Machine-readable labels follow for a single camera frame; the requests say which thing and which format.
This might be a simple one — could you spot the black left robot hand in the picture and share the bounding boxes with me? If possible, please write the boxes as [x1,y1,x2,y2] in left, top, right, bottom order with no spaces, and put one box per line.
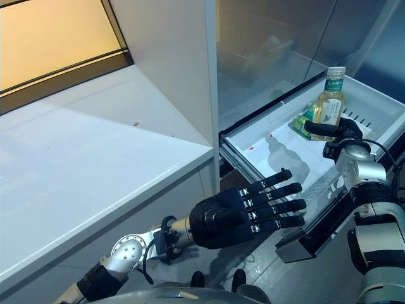
[189,168,308,250]

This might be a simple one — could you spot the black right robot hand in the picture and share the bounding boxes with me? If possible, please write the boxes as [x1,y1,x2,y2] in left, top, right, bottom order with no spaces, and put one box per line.
[304,117,364,143]

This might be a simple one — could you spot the yellow drink bottle white cap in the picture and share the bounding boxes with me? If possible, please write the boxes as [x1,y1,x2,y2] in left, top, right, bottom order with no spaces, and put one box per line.
[311,66,346,142]

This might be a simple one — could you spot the white fridge drawer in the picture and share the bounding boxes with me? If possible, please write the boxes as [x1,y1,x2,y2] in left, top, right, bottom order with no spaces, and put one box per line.
[220,74,405,264]

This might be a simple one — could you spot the black right robot foot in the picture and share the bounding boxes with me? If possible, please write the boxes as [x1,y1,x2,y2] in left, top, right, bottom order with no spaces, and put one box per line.
[232,269,247,293]

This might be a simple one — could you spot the black robot foot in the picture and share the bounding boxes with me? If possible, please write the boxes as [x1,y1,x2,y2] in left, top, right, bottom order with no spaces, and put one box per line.
[232,269,247,293]
[191,270,205,289]

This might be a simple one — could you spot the black left robot foot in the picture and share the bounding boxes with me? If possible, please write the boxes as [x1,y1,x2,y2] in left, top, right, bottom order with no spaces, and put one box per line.
[191,270,205,289]

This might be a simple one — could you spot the grey robot body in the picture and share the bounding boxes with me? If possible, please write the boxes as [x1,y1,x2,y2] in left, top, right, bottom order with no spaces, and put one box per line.
[104,281,270,304]

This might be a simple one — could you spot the silver refrigerator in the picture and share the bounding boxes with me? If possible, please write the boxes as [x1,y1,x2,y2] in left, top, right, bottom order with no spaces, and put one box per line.
[205,0,405,134]

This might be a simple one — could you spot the white counter cabinet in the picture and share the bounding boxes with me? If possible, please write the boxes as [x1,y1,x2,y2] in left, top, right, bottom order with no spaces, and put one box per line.
[0,65,216,286]

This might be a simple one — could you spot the white tall side panel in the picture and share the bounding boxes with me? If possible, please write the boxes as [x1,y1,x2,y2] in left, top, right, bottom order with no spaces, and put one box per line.
[107,0,221,194]

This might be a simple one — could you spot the orange lit window panel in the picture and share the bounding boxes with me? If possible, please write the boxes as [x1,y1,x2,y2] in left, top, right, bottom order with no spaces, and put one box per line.
[0,0,134,117]

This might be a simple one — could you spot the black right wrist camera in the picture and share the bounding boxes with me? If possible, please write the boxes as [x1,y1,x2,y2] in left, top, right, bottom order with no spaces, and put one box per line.
[322,141,341,160]

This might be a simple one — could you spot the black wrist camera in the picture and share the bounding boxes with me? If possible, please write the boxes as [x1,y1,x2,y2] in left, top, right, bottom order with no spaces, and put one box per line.
[322,141,341,160]
[154,217,178,264]

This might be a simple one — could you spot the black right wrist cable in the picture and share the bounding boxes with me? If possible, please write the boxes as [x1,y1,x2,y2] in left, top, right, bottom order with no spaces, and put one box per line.
[360,138,405,193]

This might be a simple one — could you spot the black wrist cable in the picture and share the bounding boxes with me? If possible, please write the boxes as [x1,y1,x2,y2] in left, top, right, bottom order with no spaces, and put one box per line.
[135,215,178,285]
[360,138,405,193]

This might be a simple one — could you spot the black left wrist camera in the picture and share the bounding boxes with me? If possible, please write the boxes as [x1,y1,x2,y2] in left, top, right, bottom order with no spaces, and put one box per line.
[154,217,178,264]

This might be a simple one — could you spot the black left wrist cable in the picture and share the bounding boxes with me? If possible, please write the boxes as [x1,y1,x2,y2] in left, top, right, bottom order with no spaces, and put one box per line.
[135,215,178,285]

